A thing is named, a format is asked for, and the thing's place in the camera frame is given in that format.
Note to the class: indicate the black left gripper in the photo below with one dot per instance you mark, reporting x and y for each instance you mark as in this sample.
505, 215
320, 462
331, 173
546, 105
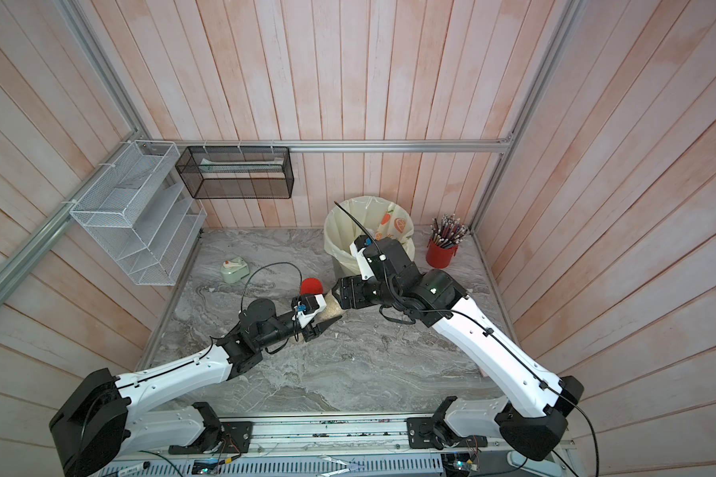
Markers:
310, 332

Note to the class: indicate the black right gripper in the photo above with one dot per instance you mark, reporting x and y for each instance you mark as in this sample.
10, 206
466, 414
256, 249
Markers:
348, 285

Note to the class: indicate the wide oatmeal jar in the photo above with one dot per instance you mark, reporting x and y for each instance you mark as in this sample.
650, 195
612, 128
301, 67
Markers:
332, 308

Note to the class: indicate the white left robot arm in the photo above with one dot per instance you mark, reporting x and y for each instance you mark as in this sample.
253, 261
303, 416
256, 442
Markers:
135, 394

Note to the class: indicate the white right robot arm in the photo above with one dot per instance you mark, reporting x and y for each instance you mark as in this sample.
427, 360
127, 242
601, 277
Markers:
532, 414

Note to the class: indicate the red lidded oatmeal jar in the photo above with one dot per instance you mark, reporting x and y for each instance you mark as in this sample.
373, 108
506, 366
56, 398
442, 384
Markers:
311, 285

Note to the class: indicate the grey trash bin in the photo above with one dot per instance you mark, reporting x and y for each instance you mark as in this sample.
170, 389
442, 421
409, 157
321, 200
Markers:
340, 271

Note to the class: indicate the cream trash bag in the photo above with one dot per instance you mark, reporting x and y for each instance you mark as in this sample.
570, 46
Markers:
382, 218

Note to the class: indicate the red pencil cup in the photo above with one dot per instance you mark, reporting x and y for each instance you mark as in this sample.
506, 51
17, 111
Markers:
440, 257

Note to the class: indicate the green small box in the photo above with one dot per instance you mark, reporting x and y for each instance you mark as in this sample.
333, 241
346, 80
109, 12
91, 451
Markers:
234, 270

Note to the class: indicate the colored pencils bunch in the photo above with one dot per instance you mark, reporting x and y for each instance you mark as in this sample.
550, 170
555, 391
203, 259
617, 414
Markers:
448, 231

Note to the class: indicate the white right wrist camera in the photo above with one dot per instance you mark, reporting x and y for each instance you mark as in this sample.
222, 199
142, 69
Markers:
371, 259

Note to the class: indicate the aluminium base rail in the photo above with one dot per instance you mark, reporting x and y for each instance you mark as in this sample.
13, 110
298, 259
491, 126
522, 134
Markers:
328, 435

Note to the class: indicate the black wire mesh basket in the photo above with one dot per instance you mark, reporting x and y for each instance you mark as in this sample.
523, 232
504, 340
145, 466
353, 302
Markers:
236, 172

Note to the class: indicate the white wire mesh shelf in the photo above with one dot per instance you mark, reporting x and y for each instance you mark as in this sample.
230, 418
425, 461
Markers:
146, 224

